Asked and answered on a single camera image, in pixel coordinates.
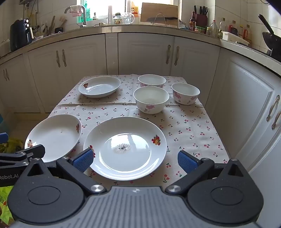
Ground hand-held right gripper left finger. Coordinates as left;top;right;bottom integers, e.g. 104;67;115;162
26;147;107;197

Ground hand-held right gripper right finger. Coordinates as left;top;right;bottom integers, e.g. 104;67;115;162
165;150;251;196

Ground white fruit print plate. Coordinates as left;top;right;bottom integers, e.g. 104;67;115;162
25;114;82;163
78;76;121;98
83;116;167;181

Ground white pink floral bowl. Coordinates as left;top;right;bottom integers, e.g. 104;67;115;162
171;83;201;106
138;74;166;89
133;86;170;114

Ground yellow green plastic bag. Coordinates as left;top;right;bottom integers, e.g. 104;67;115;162
0;137;25;154

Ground green printed packet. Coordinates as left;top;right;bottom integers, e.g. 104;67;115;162
0;186;14;226

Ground cherry print tablecloth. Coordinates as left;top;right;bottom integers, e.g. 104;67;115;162
47;74;230;187

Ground black air fryer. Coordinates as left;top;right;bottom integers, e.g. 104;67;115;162
10;19;34;52

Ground white kitchen cabinet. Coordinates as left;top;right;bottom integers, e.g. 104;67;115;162
0;26;281;228

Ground white plastic tray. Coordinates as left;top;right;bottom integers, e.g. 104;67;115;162
221;31;251;46

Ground clear plastic bottle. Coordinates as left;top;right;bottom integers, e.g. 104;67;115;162
210;20;218;38

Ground green label bottle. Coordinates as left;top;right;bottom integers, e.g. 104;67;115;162
217;18;227;39

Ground steel kitchen faucet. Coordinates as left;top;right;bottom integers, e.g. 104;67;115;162
64;5;88;28

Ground dark sauce bottle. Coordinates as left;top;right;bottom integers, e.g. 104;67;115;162
189;11;197;31

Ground red container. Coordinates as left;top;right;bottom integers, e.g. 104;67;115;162
228;21;239;36

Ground stone kitchen counter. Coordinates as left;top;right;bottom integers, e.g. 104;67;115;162
0;22;281;77

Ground dark red knife block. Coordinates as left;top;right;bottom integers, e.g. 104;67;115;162
194;6;209;28

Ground black kitchen knife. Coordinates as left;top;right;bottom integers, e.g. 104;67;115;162
146;17;177;22

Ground green dish soap bottle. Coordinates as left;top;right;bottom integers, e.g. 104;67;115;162
77;1;91;24

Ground stack of white cups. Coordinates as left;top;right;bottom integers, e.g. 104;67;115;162
107;5;114;25

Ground glass pitcher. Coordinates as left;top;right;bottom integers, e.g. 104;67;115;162
120;12;135;24

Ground pink cloth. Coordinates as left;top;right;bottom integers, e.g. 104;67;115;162
69;5;84;16

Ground black wok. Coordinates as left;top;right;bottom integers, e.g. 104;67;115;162
258;14;281;57

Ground window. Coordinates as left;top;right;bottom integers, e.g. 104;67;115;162
77;0;182;21

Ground wooden cutting board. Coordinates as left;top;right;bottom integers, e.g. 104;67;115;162
140;2;179;23

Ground wire rack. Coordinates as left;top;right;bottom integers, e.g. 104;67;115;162
151;13;168;26

